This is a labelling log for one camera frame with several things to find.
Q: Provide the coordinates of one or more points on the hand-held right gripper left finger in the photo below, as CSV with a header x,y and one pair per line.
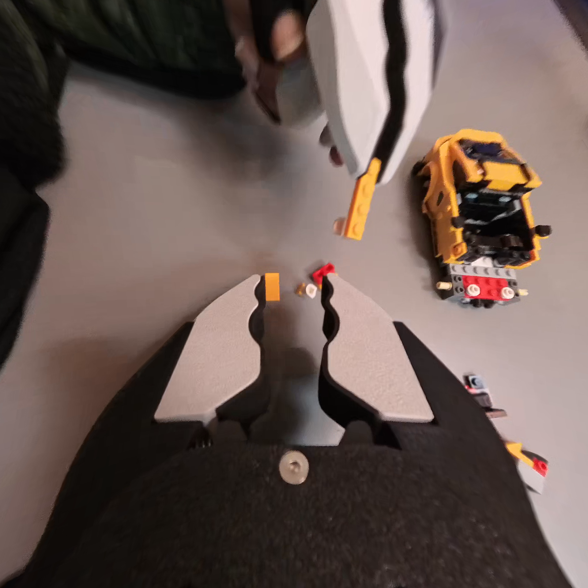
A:
x,y
216,363

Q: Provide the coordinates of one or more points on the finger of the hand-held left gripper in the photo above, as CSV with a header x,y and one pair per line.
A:
x,y
349,69
420,55

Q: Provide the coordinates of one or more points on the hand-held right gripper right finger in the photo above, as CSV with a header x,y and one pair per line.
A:
x,y
372,367

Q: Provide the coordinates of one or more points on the small orange lego tile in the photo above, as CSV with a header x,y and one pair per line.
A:
x,y
272,287

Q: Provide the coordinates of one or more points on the white lego piece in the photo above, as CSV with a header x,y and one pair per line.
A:
x,y
341,227
311,291

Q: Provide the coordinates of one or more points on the red lego piece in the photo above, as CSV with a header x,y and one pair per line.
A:
x,y
324,272

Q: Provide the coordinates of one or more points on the orange lego plate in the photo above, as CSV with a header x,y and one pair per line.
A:
x,y
362,202

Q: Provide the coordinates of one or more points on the red grey lego subassembly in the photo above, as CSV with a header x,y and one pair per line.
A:
x,y
482,395

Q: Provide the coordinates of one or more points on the yellow lego car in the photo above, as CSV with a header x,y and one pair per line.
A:
x,y
482,216

